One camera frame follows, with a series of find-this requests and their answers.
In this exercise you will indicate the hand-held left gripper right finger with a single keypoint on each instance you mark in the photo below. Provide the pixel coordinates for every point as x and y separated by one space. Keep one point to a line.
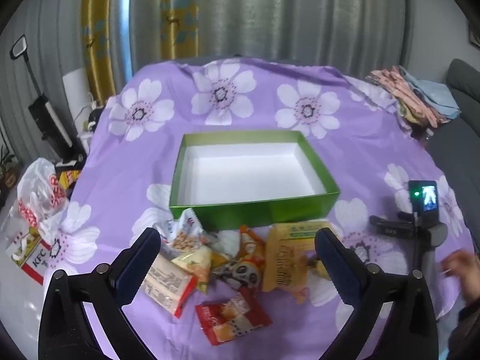
330 266

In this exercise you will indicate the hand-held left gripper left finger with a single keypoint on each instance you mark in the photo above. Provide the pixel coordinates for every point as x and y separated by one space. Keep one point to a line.
138 266

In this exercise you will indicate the white snack packet red edge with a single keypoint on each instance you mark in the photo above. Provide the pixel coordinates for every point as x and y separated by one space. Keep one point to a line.
165 283

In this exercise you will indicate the large yellow snack packet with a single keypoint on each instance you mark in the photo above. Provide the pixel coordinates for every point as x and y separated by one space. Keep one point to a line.
285 255

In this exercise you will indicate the white nut snack packet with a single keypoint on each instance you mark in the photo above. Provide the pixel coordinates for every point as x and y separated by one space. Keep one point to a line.
185 238

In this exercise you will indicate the yellow green snack packet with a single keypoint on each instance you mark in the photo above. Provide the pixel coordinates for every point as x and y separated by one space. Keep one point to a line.
195 264

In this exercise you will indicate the silver snack packet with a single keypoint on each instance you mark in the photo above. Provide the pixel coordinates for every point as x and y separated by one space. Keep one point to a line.
225 242

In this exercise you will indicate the panda print snack packet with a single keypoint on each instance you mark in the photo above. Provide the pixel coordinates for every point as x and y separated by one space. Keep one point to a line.
240 272

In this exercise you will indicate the green cardboard box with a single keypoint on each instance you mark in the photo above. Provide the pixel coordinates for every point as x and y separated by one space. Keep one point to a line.
247 215

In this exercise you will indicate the person's right forearm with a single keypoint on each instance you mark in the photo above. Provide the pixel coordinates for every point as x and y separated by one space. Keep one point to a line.
468 333

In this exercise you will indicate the person's right hand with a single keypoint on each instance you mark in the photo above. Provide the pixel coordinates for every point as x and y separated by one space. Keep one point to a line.
467 273

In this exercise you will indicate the white red paper bag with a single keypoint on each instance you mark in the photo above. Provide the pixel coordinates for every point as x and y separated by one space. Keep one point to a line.
33 262

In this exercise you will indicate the grey phone gimbal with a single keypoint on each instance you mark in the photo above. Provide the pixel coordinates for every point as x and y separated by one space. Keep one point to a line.
433 243

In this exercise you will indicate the yellow red box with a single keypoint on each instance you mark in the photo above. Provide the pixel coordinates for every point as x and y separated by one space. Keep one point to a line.
69 179

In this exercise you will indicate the black smartphone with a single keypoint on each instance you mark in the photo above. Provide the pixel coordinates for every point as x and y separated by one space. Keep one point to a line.
423 198

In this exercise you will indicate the white red plastic bag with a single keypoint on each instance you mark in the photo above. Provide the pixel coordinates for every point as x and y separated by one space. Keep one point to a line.
37 191

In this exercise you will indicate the purple floral cloth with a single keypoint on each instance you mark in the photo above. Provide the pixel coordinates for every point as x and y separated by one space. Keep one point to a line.
262 120

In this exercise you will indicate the grey sofa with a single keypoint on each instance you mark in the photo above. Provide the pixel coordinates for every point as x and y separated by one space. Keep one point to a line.
457 146

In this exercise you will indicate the black upright vacuum cleaner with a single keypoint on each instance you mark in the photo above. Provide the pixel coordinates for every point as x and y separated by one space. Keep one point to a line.
47 116

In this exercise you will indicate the pile of folded clothes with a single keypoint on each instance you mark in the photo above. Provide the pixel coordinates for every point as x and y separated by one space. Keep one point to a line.
408 97

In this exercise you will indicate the light blue folded cloth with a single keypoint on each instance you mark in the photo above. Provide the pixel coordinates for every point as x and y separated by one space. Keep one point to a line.
438 97

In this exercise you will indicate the gold curtain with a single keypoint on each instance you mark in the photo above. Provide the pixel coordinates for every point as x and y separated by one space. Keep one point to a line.
95 26

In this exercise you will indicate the grey curtain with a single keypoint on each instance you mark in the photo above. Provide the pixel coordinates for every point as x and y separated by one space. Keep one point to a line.
281 15

